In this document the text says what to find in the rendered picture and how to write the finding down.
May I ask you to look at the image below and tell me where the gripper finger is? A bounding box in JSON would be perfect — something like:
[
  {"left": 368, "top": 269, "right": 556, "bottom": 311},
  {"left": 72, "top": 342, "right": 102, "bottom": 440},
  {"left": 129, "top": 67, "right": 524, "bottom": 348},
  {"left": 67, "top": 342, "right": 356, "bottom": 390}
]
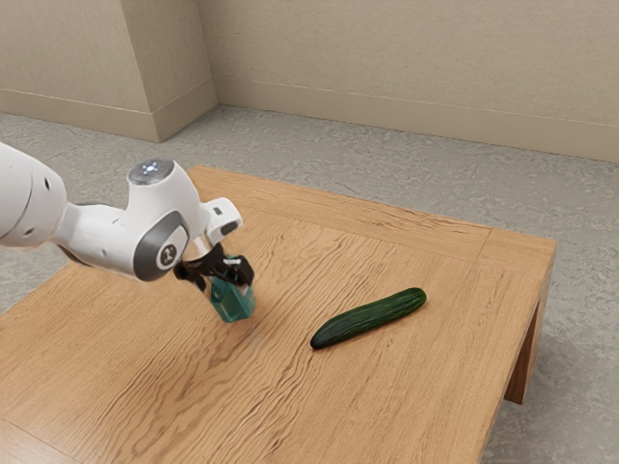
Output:
[
  {"left": 173, "top": 261, "right": 207, "bottom": 294},
  {"left": 222, "top": 254, "right": 256, "bottom": 297}
]

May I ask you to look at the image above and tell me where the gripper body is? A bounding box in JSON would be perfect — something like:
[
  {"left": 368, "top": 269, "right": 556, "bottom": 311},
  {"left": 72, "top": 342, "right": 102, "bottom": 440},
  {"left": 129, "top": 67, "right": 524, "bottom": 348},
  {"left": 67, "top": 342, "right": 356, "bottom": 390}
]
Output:
[{"left": 185, "top": 245, "right": 228, "bottom": 280}]

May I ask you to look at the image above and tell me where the dark green cucumber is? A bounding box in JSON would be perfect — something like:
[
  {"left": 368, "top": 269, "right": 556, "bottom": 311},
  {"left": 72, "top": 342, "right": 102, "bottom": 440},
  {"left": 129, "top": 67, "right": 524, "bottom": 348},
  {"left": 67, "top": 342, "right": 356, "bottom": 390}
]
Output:
[{"left": 309, "top": 287, "right": 427, "bottom": 351}]

